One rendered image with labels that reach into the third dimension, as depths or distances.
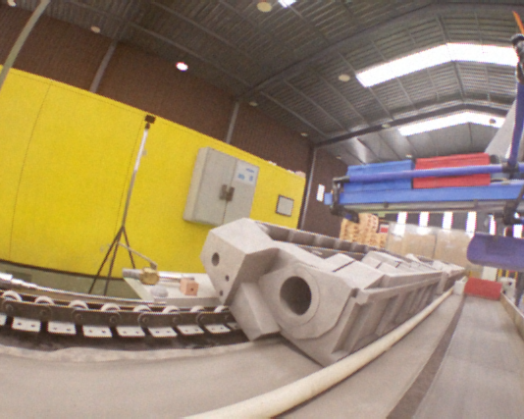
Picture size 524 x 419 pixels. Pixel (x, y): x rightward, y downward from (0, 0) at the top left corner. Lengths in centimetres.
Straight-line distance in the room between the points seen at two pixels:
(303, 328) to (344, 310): 9
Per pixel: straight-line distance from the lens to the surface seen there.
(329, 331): 50
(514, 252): 138
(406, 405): 50
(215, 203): 270
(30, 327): 48
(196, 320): 57
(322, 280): 49
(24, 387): 37
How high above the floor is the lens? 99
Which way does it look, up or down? 4 degrees up
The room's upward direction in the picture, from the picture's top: 12 degrees clockwise
